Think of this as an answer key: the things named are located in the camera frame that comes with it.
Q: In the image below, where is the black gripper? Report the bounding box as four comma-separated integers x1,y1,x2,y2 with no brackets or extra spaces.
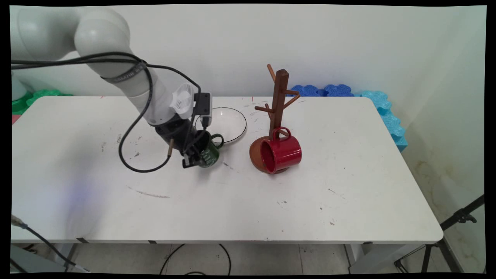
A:
155,118,208,169

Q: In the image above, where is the green enamel mug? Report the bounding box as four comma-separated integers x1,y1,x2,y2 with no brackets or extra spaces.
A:
194,131,225,168

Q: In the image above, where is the white plate with black rim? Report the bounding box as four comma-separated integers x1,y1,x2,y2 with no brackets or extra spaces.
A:
195,107,247,146

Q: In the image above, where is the red enamel mug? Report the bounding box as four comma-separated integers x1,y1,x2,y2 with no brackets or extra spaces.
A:
259,127,302,174

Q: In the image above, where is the brown wooden mug tree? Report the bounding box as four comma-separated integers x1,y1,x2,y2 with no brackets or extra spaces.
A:
249,64,301,174

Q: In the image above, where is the dark blue foam mat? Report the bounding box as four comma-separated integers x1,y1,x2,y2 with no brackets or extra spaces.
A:
291,84,355,97

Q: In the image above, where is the green foam mat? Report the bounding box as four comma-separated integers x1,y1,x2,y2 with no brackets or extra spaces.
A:
12,89,73,115

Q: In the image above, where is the light blue foam mat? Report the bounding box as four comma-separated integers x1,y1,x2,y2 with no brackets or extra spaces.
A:
353,90,408,152

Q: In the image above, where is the white table leg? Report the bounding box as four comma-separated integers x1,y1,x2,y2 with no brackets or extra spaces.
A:
344,243,424,274

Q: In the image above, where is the black tripod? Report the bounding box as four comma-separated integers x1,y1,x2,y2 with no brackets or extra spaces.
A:
394,194,486,274

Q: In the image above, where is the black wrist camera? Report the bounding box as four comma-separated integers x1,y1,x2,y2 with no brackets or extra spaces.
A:
194,92,213,128

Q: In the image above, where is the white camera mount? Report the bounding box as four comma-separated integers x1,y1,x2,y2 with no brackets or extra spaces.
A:
170,83,195,119

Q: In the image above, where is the grey velcro strap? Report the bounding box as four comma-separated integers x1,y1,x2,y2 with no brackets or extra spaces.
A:
102,61,148,84

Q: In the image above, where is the black floor cable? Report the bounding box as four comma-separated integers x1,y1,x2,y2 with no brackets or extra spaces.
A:
160,243,232,276

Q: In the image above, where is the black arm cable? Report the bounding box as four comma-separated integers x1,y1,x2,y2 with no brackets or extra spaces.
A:
11,52,212,173

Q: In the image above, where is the black cable with plug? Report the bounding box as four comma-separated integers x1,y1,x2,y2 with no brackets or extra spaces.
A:
11,215,90,272

